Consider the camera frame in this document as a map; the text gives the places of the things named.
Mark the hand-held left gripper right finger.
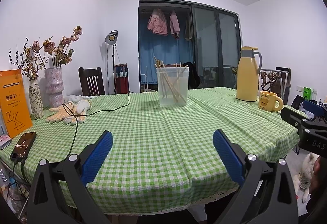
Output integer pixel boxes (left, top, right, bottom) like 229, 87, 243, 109
213, 129, 299, 224

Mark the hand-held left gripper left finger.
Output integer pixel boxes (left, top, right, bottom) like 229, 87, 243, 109
26, 130, 113, 224

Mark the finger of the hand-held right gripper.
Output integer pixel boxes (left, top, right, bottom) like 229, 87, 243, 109
302, 100, 327, 122
280, 107, 311, 129

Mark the translucent plastic container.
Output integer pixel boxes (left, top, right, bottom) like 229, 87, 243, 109
156, 67, 189, 108

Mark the bunch of wooden chopsticks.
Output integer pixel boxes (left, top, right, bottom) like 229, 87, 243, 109
153, 56, 188, 103

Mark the person's right hand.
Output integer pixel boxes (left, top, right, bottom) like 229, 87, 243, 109
308, 155, 327, 195

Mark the black bag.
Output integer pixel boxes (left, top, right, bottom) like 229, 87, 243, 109
291, 95, 311, 112

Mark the yellow bear mug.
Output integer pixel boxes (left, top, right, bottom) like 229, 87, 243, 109
258, 91, 284, 112

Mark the white fluffy pet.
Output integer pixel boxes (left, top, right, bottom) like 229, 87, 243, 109
292, 152, 320, 204

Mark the metal folding rack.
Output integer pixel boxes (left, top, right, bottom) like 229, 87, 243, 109
259, 68, 292, 104

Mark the white work glove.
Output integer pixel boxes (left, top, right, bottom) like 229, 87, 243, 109
74, 100, 92, 116

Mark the yellowish work glove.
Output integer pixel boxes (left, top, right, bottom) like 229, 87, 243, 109
45, 103, 87, 125

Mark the yellow thermos jug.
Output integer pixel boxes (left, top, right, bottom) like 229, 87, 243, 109
235, 46, 263, 102

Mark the white crumpled cloth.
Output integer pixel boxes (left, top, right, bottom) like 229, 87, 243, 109
64, 94, 91, 103

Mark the green checked tablecloth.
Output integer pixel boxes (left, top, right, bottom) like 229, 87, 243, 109
0, 87, 308, 215

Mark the dark wooden slatted chair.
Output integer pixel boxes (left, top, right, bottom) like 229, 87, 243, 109
78, 67, 106, 97

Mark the black smartphone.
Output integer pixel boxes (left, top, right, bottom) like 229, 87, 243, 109
10, 131, 37, 162

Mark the red storage stand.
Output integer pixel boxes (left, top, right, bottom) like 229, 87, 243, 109
114, 63, 129, 95

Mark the pink speckled vase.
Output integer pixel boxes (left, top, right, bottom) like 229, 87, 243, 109
44, 67, 64, 109

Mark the small floral vase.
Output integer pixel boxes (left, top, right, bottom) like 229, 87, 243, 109
29, 79, 44, 120

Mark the black jacket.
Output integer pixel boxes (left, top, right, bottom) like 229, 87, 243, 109
183, 62, 201, 90

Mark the small pink white case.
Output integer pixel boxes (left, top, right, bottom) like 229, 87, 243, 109
0, 135, 13, 150

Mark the orange book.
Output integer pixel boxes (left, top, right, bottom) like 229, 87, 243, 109
0, 69, 34, 139

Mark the dried rose bouquet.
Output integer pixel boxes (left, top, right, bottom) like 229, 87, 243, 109
29, 25, 83, 69

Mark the blue curtain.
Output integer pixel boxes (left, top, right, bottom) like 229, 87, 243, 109
139, 27, 195, 93

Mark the dark framed sliding glass door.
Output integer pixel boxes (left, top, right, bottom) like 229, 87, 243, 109
138, 0, 242, 93

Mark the dried twig bouquet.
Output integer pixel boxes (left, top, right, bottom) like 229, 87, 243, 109
8, 37, 39, 81

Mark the studio lamp on tripod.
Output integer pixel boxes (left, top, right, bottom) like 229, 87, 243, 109
105, 30, 120, 94

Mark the beige hanging garment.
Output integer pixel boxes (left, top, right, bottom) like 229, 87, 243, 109
184, 13, 193, 42

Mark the small pink hanging jacket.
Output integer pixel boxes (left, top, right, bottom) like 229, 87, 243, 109
169, 10, 180, 40

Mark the large pink hanging jacket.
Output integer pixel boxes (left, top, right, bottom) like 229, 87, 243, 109
147, 8, 168, 35

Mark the black cable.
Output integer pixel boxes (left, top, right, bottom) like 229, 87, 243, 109
14, 93, 131, 184

